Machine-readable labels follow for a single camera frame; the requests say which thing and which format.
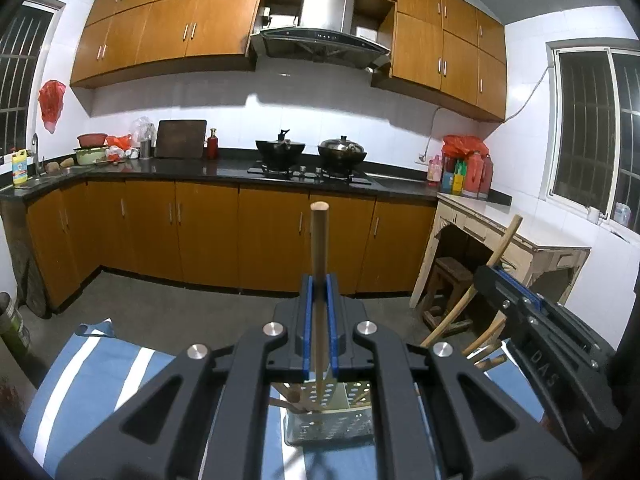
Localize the steel range hood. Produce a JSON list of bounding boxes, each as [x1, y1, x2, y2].
[[248, 0, 392, 73]]

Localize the orange lower kitchen cabinets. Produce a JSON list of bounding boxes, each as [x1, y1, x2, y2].
[[25, 177, 439, 311]]

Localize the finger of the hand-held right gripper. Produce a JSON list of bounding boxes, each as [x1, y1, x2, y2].
[[494, 265, 614, 362], [473, 264, 539, 322]]

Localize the pale wooden side table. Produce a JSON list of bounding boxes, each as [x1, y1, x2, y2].
[[410, 192, 592, 311]]

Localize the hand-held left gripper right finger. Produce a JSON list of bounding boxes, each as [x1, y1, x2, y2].
[[326, 273, 584, 480]]

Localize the black kitchen countertop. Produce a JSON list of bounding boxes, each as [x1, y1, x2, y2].
[[0, 147, 513, 206]]

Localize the green perforated utensil holder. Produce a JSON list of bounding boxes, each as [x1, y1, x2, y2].
[[272, 380, 376, 449]]

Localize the large red plastic bag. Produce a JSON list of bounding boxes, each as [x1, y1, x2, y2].
[[442, 135, 488, 161]]

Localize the large red jug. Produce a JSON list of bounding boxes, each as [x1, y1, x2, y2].
[[480, 156, 495, 200], [462, 152, 483, 199]]

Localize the green metal canister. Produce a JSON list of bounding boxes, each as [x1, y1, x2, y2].
[[0, 292, 32, 361]]

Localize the blue white striped tablecloth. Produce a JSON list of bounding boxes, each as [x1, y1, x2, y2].
[[20, 317, 546, 480]]

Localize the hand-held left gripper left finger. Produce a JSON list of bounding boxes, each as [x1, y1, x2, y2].
[[55, 274, 315, 480]]

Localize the wooden stool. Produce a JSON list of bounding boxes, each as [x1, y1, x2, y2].
[[422, 256, 476, 331]]

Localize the hanging red plastic bag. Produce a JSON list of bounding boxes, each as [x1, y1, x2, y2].
[[39, 80, 67, 135]]

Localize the barred window white frame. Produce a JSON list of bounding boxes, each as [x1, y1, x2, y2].
[[545, 40, 640, 233]]

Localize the wok with lid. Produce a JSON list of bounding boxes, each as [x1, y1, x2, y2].
[[317, 135, 367, 177]]

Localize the dark wooden cutting board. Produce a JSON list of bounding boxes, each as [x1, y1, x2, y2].
[[154, 120, 208, 159]]

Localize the pale green basin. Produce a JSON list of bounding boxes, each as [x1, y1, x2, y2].
[[74, 146, 112, 166]]

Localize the black wok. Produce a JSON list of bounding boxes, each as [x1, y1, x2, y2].
[[255, 128, 307, 171]]

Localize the black gas stove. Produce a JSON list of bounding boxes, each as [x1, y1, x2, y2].
[[247, 164, 373, 186]]

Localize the yellow detergent bottle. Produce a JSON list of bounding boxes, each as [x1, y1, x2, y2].
[[11, 147, 30, 189]]

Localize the barred window dark frame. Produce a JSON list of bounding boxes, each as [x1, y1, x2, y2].
[[0, 0, 66, 153]]

